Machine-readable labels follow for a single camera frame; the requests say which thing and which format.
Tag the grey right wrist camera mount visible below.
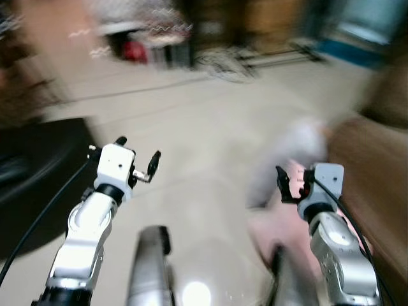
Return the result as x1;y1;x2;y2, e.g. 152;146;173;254
298;163;346;214

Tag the silver left robot leg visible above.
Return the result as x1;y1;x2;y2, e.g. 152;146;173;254
126;225;175;306

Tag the silver robot leg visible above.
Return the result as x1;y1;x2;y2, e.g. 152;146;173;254
266;244;321;306
126;225;175;306

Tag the black seat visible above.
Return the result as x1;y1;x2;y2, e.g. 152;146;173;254
0;117;99;259

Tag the brown sofa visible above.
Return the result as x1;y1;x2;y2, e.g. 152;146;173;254
326;57;408;306

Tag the red object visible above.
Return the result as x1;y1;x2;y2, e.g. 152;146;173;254
121;40;149;64

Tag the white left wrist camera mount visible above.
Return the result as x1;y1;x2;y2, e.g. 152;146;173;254
94;143;136;189

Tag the grey pillow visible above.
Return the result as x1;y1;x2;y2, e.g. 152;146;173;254
245;117;333;210

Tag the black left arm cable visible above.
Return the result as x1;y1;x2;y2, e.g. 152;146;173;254
0;157;98;286

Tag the thin floor cable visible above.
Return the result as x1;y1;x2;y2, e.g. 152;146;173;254
61;73;214;104

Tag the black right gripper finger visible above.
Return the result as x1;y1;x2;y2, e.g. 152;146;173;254
275;166;296;205

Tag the brown wooden cabinet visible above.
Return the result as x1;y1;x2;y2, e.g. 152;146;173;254
241;0;310;47

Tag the metal wire rack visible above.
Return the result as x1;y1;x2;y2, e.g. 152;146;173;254
194;41;326;84

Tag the silver right robot leg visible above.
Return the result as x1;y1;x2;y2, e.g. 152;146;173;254
266;244;321;306

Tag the blue mat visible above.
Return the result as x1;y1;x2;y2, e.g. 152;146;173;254
317;38;391;69

